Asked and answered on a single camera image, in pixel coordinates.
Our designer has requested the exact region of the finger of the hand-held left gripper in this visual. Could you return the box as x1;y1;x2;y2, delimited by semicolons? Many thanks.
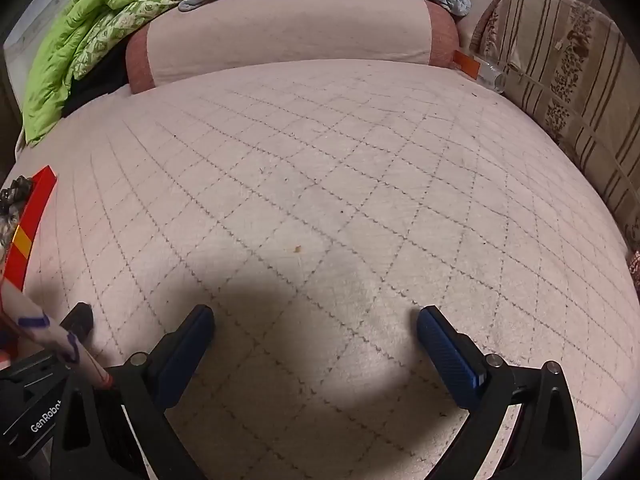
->
61;302;95;347

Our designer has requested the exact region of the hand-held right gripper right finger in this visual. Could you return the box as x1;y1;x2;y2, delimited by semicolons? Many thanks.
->
416;304;584;480

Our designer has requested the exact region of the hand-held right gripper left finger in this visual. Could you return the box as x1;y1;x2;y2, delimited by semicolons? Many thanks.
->
50;304;217;480

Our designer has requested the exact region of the red jewelry box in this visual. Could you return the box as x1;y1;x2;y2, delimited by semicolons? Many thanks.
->
0;164;59;363

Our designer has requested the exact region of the pile of dark jewelry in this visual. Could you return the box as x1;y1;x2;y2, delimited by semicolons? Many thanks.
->
0;175;36;257

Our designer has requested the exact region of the dark cloth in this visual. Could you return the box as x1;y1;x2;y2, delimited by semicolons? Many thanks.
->
62;44;132;117

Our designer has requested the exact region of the lime green floral comforter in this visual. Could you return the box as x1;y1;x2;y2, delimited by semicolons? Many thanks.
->
22;0;232;149

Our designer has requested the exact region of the clear bottle with orange label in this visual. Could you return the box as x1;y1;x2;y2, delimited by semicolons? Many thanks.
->
452;50;507;94

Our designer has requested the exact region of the striped floral sofa cushion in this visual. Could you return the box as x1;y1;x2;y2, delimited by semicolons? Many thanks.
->
470;0;640;253

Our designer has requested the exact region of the pink and white bolster pillow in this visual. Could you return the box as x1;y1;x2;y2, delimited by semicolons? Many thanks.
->
125;0;462;95

